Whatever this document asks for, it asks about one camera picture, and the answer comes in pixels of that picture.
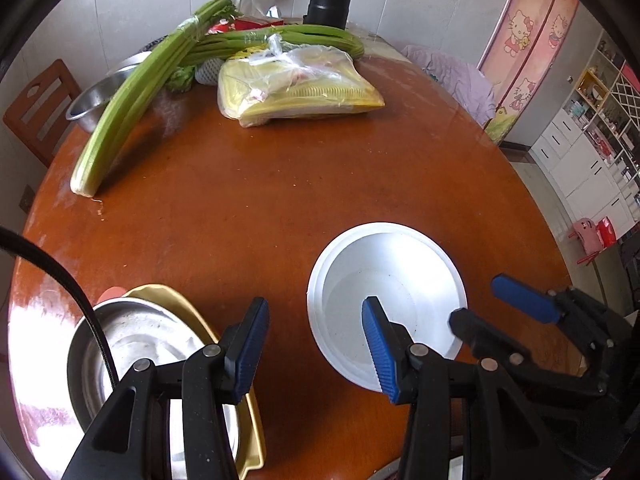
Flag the orange bear-shaped plate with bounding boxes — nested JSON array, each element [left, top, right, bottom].
[[98, 286, 127, 304]]

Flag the lower wall outlet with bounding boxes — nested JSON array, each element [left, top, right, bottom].
[[18, 184, 36, 214]]

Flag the yellow shell-shaped plate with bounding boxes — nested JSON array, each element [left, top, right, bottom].
[[120, 283, 267, 480]]

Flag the large steel bowl far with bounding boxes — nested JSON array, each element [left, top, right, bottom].
[[65, 51, 151, 133]]

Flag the brown slatted wooden chair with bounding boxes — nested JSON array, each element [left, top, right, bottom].
[[3, 58, 81, 167]]

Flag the white shelf cabinet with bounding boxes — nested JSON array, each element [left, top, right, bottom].
[[529, 32, 640, 238]]

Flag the large celery bunch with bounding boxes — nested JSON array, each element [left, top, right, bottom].
[[69, 0, 241, 198]]

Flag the red noodle cup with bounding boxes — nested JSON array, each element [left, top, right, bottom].
[[307, 222, 468, 392]]

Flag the yellow noodles plastic bag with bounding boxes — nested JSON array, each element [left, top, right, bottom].
[[217, 37, 385, 128]]

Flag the purple cloth on chair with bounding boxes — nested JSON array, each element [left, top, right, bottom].
[[401, 44, 496, 127]]

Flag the black camera cable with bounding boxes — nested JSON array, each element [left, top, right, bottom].
[[0, 225, 121, 391]]

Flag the pink hello kitty door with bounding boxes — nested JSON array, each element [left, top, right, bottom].
[[480, 0, 578, 144]]

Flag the round metal pan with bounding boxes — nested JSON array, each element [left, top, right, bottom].
[[66, 296, 241, 480]]

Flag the white foam-netted fruit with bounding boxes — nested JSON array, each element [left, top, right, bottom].
[[194, 58, 224, 86]]

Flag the red small stool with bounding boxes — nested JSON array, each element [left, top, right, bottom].
[[577, 217, 616, 264]]

